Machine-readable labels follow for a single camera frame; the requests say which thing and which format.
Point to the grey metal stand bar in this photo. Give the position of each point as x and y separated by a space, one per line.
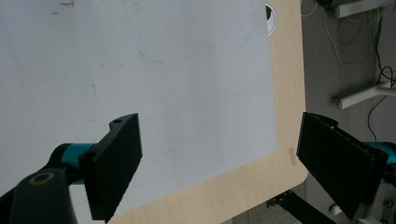
358 96
358 8

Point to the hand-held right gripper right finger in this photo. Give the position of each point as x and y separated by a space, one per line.
337 161

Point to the black metal table frame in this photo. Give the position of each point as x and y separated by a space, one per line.
299 207

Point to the white table mat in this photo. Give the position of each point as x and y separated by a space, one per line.
155 77

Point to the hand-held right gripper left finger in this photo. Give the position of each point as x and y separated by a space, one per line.
113 168

